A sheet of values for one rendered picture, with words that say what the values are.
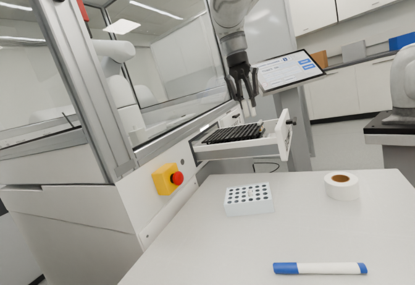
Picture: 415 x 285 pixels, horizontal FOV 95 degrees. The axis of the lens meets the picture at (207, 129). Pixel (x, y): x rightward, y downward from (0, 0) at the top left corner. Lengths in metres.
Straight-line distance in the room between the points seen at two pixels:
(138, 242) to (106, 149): 0.25
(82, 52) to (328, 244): 0.65
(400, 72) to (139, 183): 0.94
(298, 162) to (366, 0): 2.88
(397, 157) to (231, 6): 0.82
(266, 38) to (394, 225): 2.17
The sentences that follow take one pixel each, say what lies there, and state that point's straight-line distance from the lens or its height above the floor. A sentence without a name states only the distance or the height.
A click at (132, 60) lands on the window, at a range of 0.65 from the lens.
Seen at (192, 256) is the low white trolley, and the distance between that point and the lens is 0.50.
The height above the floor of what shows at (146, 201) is 0.85.
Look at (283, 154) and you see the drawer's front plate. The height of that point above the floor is 0.84.
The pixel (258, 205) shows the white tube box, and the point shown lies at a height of 0.78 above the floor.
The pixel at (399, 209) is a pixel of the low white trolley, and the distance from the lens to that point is 0.57.
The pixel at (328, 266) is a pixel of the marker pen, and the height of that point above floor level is 0.77.
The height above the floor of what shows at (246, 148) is 0.87.
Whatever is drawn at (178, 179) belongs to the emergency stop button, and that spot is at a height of 0.88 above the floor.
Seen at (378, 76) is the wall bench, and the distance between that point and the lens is 3.70.
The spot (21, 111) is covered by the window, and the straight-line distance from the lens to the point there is 0.82.
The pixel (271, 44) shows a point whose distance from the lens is 2.43.
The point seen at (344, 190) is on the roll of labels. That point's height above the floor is 0.79.
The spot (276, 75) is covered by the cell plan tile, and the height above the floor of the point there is 1.06.
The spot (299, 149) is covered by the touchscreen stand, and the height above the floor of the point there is 0.40.
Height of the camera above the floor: 1.09
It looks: 11 degrees down
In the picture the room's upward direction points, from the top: 16 degrees counter-clockwise
